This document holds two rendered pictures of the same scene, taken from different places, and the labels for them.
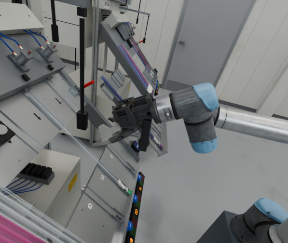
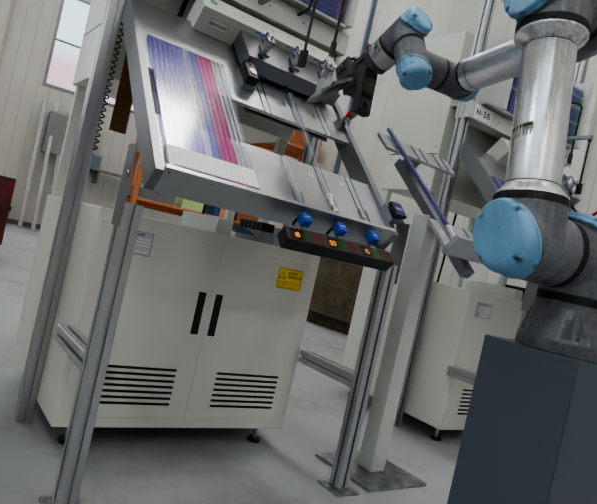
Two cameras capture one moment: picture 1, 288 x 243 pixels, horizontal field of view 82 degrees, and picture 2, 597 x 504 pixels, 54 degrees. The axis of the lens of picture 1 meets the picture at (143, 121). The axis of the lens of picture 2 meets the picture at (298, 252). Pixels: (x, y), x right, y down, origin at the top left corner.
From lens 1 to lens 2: 146 cm
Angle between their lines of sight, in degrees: 61
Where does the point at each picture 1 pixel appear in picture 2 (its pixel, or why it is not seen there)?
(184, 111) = (387, 35)
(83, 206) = (269, 156)
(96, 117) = (354, 161)
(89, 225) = (263, 165)
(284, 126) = not seen: hidden behind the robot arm
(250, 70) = not seen: outside the picture
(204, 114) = (403, 30)
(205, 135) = (402, 50)
